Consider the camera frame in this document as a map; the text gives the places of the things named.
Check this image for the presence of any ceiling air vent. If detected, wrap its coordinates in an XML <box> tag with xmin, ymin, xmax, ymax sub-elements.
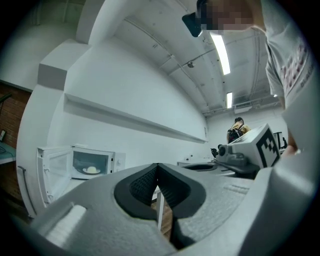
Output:
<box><xmin>233</xmin><ymin>100</ymin><xmax>254</xmax><ymax>110</ymax></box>

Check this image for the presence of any person's grey printed t-shirt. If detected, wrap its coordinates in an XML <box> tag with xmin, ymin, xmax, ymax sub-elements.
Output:
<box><xmin>249</xmin><ymin>0</ymin><xmax>316</xmax><ymax>110</ymax></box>

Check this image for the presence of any person's right forearm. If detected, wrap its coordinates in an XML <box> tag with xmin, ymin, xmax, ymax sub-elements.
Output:
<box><xmin>282</xmin><ymin>124</ymin><xmax>302</xmax><ymax>158</ymax></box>

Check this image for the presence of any white wall ledge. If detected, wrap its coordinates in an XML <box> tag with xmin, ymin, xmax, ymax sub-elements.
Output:
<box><xmin>63</xmin><ymin>92</ymin><xmax>210</xmax><ymax>144</ymax></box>

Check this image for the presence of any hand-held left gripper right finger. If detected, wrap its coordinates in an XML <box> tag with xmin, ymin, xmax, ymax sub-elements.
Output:
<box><xmin>157</xmin><ymin>162</ymin><xmax>256</xmax><ymax>251</ymax></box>

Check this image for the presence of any black head-worn camera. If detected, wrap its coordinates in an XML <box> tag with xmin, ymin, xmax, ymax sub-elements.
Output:
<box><xmin>181</xmin><ymin>0</ymin><xmax>203</xmax><ymax>38</ymax></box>

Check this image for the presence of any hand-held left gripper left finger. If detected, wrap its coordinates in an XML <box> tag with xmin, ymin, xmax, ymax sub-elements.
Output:
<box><xmin>29</xmin><ymin>162</ymin><xmax>177</xmax><ymax>256</ymax></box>

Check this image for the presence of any pale green table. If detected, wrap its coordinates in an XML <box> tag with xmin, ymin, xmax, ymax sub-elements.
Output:
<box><xmin>0</xmin><ymin>141</ymin><xmax>17</xmax><ymax>165</ymax></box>

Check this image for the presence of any white plate of food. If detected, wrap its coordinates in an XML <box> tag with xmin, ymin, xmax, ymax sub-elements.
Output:
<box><xmin>82</xmin><ymin>165</ymin><xmax>102</xmax><ymax>175</ymax></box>

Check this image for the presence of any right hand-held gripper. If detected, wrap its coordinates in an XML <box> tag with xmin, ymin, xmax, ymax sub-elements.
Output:
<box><xmin>177</xmin><ymin>123</ymin><xmax>282</xmax><ymax>180</ymax></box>

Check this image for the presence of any long ceiling light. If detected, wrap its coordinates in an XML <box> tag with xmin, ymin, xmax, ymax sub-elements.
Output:
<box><xmin>209</xmin><ymin>31</ymin><xmax>231</xmax><ymax>76</ymax></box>

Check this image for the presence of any white microwave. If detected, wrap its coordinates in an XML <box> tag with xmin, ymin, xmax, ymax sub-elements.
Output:
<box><xmin>16</xmin><ymin>143</ymin><xmax>126</xmax><ymax>219</ymax></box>

